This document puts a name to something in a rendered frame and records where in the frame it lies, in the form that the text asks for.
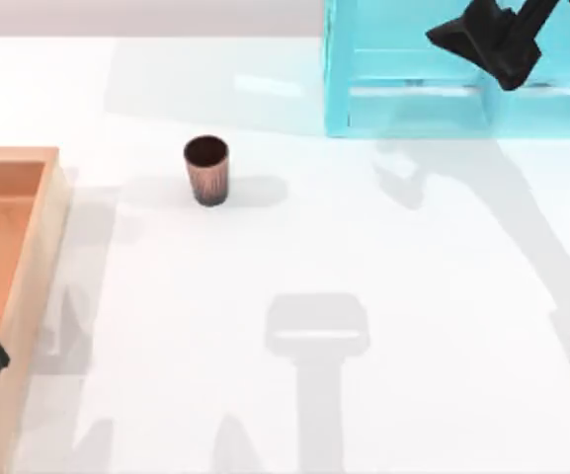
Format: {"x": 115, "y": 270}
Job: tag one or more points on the brown cup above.
{"x": 208, "y": 175}

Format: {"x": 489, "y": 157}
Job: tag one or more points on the shallow salmon-coloured box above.
{"x": 27, "y": 237}

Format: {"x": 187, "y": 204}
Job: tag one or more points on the light blue rack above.
{"x": 403, "y": 113}

